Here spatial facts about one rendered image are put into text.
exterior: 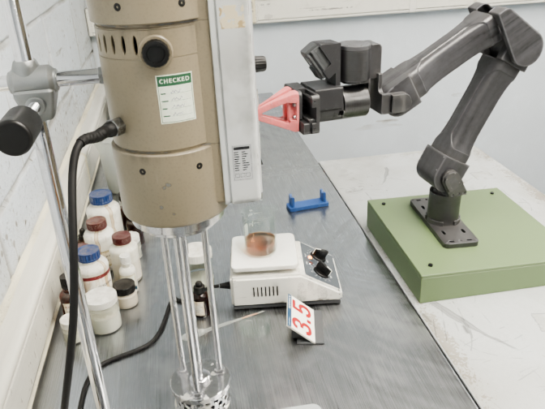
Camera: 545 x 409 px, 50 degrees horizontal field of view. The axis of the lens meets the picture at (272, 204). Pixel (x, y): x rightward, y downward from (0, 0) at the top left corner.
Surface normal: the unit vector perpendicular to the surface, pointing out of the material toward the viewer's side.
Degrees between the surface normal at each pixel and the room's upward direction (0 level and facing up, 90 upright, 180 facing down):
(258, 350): 0
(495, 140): 90
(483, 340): 0
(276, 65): 90
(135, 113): 90
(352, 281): 0
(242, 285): 90
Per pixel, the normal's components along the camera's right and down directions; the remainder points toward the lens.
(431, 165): -0.85, -0.28
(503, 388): -0.04, -0.90
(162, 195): -0.05, 0.44
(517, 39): 0.30, 0.42
